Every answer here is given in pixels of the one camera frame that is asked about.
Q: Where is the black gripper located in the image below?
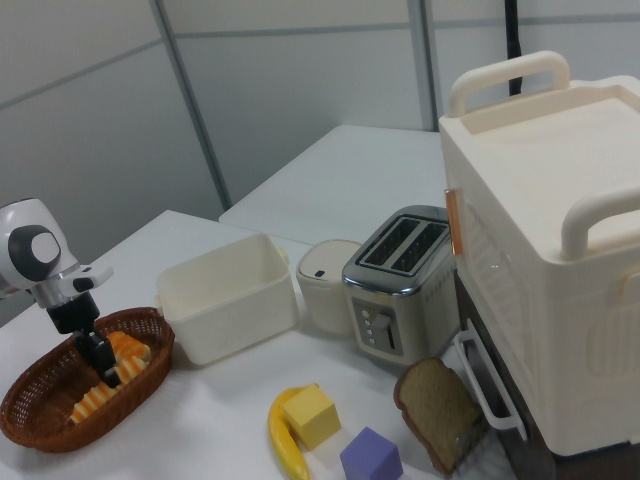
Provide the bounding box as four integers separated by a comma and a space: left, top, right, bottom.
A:
46, 292, 125, 390

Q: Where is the long striped toy bread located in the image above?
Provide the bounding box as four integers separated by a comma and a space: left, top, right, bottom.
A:
69, 353, 150, 427

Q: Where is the orange round toy bread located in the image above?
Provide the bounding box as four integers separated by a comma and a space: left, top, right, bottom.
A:
106, 330, 152, 367

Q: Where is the brown toy bread slice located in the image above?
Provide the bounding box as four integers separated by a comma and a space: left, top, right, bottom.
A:
393, 356, 484, 476

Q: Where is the brown wicker basket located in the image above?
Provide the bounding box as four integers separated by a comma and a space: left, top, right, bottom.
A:
0, 306, 177, 454

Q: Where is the white open plastic box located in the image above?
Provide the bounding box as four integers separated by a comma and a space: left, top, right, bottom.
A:
154, 232, 300, 370

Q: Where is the yellow toy banana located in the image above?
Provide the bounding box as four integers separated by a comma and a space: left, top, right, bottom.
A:
267, 382, 321, 480

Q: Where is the yellow foam block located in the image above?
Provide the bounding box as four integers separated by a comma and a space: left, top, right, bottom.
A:
281, 385, 344, 450

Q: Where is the small white lidded bin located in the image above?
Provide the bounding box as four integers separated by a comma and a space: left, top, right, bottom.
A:
295, 238, 364, 338

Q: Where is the purple foam cube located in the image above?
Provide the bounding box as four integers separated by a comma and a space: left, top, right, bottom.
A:
339, 425, 405, 480

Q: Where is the silver two-slot toaster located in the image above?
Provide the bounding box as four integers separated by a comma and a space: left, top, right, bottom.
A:
341, 204, 461, 370

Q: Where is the copper latch plate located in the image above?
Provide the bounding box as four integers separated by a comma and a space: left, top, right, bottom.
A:
443, 188, 465, 257

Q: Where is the large cream toy oven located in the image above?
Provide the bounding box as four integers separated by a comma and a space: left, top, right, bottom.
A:
438, 49, 640, 459

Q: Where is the black pole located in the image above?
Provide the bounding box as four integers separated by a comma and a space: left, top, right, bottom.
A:
501, 0, 532, 97

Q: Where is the white cabinet door handle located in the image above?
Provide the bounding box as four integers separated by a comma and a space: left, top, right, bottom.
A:
452, 330, 529, 442

